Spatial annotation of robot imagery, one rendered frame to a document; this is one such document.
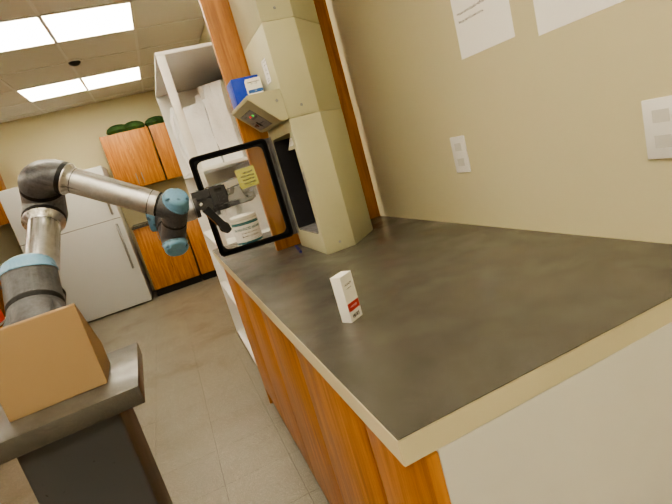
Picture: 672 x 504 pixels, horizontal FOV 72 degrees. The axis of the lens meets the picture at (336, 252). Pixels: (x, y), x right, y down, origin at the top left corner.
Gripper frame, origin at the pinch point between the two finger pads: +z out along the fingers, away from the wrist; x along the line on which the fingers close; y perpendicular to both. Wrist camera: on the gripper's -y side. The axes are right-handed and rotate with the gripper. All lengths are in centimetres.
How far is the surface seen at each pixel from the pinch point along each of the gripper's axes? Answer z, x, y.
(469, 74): 60, -51, 19
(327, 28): 54, 23, 55
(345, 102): 54, 23, 26
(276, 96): 14.4, -14.0, 29.3
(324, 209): 19.9, -13.9, -10.0
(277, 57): 18.2, -13.9, 40.7
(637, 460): 24, -118, -49
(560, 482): 9, -118, -44
